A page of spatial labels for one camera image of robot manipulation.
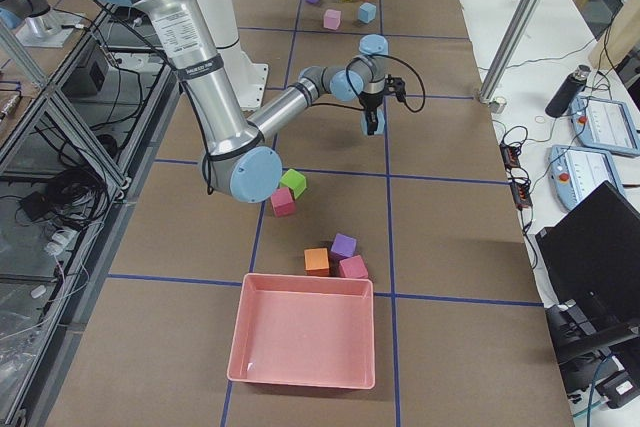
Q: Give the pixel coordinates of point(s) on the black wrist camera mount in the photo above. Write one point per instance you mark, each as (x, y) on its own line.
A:
(396, 87)

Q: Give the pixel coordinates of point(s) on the light blue foam block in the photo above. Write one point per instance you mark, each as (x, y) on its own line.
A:
(381, 120)
(367, 13)

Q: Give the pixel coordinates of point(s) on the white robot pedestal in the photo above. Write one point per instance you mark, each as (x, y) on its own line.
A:
(248, 79)

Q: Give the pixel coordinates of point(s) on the black water bottle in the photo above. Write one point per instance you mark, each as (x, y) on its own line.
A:
(573, 85)

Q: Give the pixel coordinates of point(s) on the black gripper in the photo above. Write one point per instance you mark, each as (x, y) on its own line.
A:
(370, 104)

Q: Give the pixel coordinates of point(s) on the purple foam block right side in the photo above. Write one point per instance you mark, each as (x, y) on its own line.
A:
(343, 247)

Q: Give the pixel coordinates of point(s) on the upper teach pendant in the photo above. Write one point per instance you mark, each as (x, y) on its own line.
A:
(604, 124)

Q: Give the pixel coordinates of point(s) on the pink foam block near tray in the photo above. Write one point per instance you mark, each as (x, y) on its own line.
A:
(353, 267)

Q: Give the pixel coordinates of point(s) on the black monitor stand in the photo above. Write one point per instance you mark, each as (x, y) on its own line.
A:
(574, 335)

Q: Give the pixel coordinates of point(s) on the black laptop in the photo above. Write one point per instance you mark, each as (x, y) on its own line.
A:
(594, 249)

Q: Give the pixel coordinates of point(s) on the lower teach pendant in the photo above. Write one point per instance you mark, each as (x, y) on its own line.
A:
(577, 171)

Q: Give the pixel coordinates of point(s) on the pink plastic tray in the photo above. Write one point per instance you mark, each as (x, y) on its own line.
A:
(304, 331)

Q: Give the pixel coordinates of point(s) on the small metal cylinder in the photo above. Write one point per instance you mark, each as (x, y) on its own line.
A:
(498, 104)

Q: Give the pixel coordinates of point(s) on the orange foam block right side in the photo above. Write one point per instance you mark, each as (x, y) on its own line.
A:
(317, 262)

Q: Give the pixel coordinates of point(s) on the aluminium frame post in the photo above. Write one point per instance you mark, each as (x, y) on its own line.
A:
(522, 16)

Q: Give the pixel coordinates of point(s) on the teach pendant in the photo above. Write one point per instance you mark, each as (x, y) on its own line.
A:
(577, 171)
(604, 124)

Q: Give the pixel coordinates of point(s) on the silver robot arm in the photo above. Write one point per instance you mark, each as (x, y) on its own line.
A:
(36, 23)
(236, 160)

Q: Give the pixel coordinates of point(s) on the lilac pink foam block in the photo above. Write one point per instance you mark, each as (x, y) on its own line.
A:
(332, 19)

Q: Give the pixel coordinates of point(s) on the magenta foam block beside green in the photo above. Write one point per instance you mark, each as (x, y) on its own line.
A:
(283, 202)

